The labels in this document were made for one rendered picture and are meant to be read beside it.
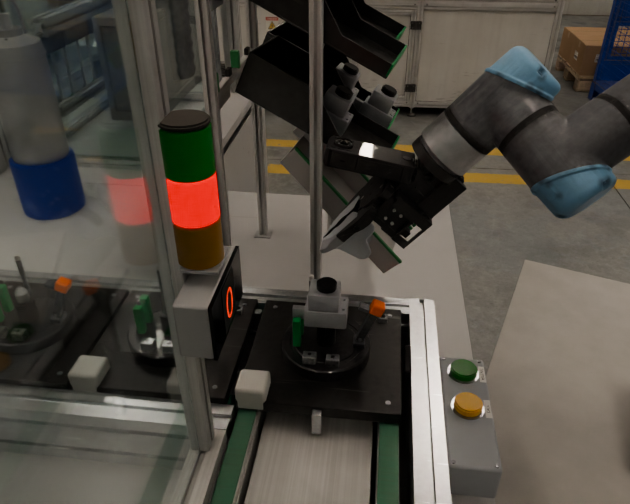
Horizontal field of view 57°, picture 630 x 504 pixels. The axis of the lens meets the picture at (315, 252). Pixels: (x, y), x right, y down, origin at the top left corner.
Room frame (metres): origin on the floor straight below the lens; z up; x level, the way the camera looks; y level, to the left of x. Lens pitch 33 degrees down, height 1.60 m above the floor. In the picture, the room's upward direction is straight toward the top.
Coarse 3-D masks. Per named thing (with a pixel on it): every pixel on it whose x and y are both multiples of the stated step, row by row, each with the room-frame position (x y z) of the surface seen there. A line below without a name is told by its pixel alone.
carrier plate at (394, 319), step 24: (264, 312) 0.79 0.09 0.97; (288, 312) 0.79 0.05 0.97; (360, 312) 0.79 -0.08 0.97; (384, 312) 0.79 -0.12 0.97; (264, 336) 0.73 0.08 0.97; (384, 336) 0.73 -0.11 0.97; (264, 360) 0.67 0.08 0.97; (384, 360) 0.67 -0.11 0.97; (288, 384) 0.62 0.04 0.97; (312, 384) 0.62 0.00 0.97; (336, 384) 0.62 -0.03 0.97; (360, 384) 0.62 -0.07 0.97; (384, 384) 0.62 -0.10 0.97; (240, 408) 0.59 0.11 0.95; (264, 408) 0.59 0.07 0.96; (288, 408) 0.58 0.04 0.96; (312, 408) 0.58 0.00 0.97; (336, 408) 0.57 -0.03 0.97; (360, 408) 0.57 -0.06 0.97; (384, 408) 0.57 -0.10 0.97
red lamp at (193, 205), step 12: (168, 180) 0.51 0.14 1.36; (204, 180) 0.50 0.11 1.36; (216, 180) 0.52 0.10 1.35; (168, 192) 0.51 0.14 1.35; (180, 192) 0.50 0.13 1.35; (192, 192) 0.50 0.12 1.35; (204, 192) 0.50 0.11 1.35; (216, 192) 0.52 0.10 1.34; (180, 204) 0.50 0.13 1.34; (192, 204) 0.50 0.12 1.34; (204, 204) 0.50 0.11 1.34; (216, 204) 0.51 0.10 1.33; (180, 216) 0.50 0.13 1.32; (192, 216) 0.50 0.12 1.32; (204, 216) 0.50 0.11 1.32; (216, 216) 0.51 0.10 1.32
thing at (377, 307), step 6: (378, 300) 0.69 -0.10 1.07; (360, 306) 0.68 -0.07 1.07; (366, 306) 0.69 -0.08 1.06; (372, 306) 0.68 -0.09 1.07; (378, 306) 0.68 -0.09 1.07; (384, 306) 0.68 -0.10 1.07; (366, 312) 0.68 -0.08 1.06; (372, 312) 0.68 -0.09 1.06; (378, 312) 0.68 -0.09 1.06; (366, 318) 0.69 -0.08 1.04; (372, 318) 0.68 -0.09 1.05; (366, 324) 0.68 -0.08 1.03; (372, 324) 0.68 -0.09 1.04; (360, 330) 0.69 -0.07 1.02; (366, 330) 0.68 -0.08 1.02; (360, 336) 0.68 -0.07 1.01
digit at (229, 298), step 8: (232, 272) 0.54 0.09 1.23; (232, 280) 0.54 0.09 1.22; (224, 288) 0.51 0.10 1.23; (232, 288) 0.53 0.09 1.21; (224, 296) 0.50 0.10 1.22; (232, 296) 0.53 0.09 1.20; (224, 304) 0.50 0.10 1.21; (232, 304) 0.53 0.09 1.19; (224, 312) 0.50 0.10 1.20; (232, 312) 0.53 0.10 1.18
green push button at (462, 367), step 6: (456, 360) 0.67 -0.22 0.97; (462, 360) 0.67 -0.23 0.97; (468, 360) 0.67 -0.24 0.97; (456, 366) 0.66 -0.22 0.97; (462, 366) 0.66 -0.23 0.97; (468, 366) 0.66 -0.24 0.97; (474, 366) 0.66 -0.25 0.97; (456, 372) 0.64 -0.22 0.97; (462, 372) 0.64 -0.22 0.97; (468, 372) 0.64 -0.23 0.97; (474, 372) 0.64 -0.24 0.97; (456, 378) 0.64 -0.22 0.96; (462, 378) 0.64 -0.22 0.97; (468, 378) 0.64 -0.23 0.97; (474, 378) 0.64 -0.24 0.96
